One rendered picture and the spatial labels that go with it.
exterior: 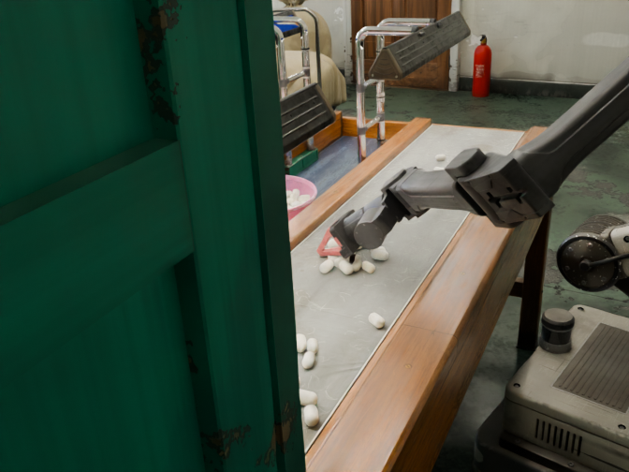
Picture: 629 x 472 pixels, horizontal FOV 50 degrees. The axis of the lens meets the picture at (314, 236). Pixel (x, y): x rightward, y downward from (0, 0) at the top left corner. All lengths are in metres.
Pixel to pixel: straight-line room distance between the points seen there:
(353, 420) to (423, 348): 0.20
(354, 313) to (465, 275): 0.23
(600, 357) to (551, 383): 0.16
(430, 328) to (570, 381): 0.49
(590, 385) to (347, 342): 0.60
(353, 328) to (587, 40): 4.72
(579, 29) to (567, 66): 0.28
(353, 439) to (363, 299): 0.40
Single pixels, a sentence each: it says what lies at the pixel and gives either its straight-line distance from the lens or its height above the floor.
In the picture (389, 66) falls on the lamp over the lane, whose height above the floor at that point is 1.07.
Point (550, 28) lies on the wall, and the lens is 5.75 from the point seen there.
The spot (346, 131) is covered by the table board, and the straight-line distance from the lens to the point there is 2.44.
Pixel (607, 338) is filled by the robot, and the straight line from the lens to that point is 1.71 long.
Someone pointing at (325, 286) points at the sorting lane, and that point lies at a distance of 1.31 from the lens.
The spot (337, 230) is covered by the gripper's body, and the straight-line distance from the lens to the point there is 1.30.
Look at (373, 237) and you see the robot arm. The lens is 1.22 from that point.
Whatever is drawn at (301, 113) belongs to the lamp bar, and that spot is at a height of 1.08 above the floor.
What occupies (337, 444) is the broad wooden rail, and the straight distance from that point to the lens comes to 0.92.
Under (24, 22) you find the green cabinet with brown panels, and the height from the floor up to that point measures 1.35.
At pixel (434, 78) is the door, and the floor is 0.10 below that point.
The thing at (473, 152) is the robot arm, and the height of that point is 1.10.
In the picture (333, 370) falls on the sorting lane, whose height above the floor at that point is 0.74.
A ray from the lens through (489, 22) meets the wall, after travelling 5.85.
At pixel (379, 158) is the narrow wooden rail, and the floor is 0.76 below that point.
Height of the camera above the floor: 1.38
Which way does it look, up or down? 25 degrees down
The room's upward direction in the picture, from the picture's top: 3 degrees counter-clockwise
